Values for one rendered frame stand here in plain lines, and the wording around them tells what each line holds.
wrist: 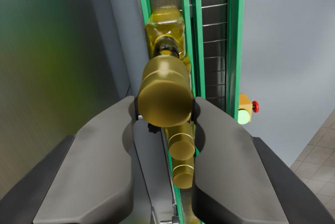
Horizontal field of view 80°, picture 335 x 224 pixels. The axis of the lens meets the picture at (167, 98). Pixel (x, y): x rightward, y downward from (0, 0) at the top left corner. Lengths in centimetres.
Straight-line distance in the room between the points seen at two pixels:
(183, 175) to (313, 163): 216
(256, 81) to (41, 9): 62
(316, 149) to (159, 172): 177
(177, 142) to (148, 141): 38
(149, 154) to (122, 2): 45
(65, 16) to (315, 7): 63
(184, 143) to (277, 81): 54
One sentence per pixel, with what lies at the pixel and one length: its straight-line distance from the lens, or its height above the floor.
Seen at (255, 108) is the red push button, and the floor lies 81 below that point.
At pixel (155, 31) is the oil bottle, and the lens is 27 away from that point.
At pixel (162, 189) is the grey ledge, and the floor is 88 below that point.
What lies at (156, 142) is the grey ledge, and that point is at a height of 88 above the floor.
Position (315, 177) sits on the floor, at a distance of 260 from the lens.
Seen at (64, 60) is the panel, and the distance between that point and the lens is 27.
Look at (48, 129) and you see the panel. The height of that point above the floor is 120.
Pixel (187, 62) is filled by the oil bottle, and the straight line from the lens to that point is 30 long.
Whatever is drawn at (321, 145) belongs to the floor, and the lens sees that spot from 228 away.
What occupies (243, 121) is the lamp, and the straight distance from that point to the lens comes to 65.
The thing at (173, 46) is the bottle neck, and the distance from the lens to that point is 23.
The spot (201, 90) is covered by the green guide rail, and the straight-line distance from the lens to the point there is 44.
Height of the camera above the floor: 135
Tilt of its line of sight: 61 degrees down
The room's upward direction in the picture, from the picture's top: 180 degrees counter-clockwise
